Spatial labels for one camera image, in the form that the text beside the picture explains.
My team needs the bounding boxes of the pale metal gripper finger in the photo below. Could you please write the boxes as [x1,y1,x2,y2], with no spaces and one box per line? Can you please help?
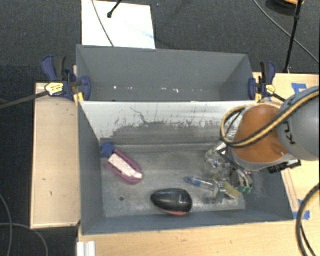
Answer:
[205,189,226,205]
[183,175,217,189]

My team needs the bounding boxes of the black computer mouse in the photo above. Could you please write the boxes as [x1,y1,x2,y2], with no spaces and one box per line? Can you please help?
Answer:
[150,188,194,217]

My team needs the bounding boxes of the purple and white brush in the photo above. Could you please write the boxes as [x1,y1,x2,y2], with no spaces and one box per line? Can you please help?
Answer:
[99,141,144,186]

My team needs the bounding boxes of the grey metal bin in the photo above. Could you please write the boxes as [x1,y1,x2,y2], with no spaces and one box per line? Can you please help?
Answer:
[74,44,295,236]

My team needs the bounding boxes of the pale wood board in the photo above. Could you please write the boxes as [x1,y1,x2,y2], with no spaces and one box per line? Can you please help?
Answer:
[29,82,82,230]

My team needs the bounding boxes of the black cylinder on white bracket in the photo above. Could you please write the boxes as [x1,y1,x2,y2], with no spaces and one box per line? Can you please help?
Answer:
[266,150,302,175]

